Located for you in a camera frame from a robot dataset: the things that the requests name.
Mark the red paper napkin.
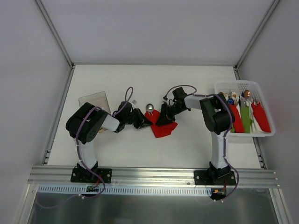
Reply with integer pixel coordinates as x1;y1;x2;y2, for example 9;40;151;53
144;110;178;138

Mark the silver spoon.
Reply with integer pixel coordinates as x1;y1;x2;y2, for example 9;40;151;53
146;103;154;115

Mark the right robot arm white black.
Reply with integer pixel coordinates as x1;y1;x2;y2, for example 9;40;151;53
156;85;235;185

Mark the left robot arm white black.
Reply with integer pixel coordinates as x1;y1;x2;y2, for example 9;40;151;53
66;101;153;183

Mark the green rolled napkin left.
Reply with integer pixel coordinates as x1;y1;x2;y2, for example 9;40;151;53
230;125;235;133

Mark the green rolled napkin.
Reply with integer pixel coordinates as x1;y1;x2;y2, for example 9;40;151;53
230;125;235;133
240;103;252;133

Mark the red rolled napkin left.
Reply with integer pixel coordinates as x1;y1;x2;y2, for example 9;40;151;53
229;105;245;133

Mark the red rolled napkin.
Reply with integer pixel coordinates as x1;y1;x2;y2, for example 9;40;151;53
251;103;271;133
229;105;245;133

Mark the green rolled napkin middle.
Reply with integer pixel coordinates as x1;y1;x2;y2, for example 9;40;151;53
240;103;252;133

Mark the white rolled napkin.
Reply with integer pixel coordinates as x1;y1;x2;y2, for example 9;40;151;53
249;107;264;133

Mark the red rolled napkin right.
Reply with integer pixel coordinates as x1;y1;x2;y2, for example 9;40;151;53
251;103;271;133

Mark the clear acrylic utensil box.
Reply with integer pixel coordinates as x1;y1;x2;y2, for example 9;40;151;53
78;91;111;113

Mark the copper spoon in basket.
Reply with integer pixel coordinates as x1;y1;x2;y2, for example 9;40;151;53
244;90;250;100

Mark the white plastic basket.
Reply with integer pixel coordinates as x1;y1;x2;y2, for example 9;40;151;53
214;80;275;137

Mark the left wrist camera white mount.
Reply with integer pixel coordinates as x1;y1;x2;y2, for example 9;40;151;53
130;99;137;109

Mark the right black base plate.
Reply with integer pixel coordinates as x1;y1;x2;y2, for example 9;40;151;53
193;170;236;186

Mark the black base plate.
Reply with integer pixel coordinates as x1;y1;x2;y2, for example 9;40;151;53
193;170;236;186
71;165;112;183

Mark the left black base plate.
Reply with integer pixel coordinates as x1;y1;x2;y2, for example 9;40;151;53
71;165;112;183

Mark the aluminium rail front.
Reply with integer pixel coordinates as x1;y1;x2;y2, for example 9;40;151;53
27;165;281;189

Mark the white slotted cable duct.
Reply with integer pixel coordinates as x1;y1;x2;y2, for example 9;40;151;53
38;184;212;197

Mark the left aluminium frame post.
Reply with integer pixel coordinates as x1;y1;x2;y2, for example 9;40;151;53
35;0;75;68

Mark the aluminium frame post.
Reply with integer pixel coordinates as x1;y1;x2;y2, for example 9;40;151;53
35;0;75;68
235;0;281;71

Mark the right aluminium frame post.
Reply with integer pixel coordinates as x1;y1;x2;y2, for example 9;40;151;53
235;0;281;71

